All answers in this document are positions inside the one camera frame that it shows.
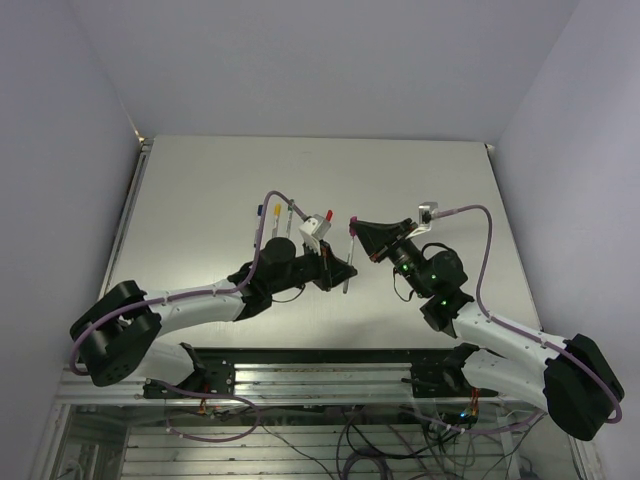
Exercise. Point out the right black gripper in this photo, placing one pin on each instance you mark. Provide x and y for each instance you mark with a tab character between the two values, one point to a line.
376	238

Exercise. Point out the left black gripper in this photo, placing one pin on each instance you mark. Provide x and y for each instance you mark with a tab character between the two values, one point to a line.
333	270

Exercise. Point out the purple marker pen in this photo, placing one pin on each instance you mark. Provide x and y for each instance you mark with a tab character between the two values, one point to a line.
350	256

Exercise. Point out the purple pen cap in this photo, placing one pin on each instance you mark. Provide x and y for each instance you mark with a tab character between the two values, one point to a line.
352	231

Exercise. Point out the green marker pen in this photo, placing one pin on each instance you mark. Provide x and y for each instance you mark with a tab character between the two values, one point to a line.
289	222

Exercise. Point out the yellow marker pen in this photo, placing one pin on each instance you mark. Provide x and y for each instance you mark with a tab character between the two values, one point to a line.
275	225

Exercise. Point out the blue marker pen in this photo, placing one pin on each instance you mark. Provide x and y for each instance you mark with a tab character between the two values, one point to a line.
258	229

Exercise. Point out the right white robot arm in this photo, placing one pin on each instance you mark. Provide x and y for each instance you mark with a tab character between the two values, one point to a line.
568	379

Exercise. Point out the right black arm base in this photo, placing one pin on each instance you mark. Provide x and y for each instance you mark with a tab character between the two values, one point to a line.
440	375

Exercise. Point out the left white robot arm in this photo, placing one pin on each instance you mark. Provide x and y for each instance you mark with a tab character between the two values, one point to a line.
120	333

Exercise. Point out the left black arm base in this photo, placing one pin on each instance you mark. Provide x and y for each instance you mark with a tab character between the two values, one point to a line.
200	380

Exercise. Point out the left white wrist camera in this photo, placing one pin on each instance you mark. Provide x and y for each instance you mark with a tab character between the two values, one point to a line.
312	232

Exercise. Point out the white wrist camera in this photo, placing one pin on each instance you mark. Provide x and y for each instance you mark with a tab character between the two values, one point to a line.
312	232
427	212

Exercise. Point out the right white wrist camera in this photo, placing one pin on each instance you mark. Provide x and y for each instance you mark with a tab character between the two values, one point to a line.
427	212

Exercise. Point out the aluminium frame rail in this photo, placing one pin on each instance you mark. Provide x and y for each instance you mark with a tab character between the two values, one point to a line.
280	384

